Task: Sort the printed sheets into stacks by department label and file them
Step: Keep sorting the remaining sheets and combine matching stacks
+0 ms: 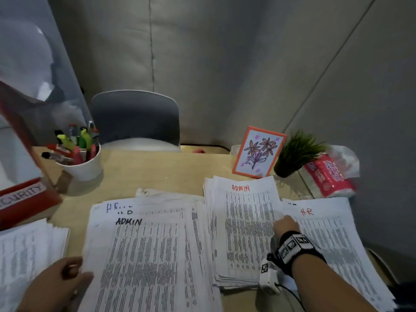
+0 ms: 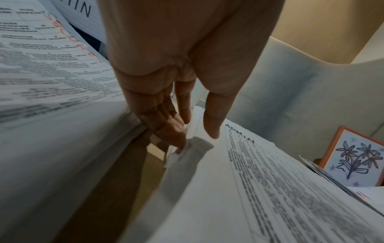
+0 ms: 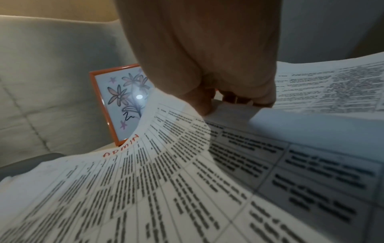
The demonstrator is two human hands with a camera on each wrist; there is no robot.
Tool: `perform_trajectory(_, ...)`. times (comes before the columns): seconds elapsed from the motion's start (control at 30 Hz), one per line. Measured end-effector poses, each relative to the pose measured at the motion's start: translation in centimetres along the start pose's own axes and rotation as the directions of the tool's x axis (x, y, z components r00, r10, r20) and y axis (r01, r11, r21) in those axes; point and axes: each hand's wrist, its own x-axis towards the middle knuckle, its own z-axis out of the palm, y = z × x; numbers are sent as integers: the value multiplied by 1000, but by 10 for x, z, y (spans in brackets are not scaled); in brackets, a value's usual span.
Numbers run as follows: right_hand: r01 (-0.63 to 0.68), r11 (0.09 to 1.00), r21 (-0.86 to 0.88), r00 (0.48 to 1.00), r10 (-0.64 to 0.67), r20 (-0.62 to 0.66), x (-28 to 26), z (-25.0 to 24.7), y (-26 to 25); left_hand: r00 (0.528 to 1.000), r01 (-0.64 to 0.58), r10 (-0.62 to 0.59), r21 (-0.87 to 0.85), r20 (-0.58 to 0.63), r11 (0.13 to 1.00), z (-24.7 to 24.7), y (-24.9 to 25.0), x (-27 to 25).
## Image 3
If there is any person's right hand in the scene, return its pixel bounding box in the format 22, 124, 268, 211
115, 0, 283, 116

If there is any orange framed flower drawing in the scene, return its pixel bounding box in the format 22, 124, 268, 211
89, 63, 157, 147

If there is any grey chair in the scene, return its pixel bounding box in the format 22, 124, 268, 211
0, 153, 65, 181

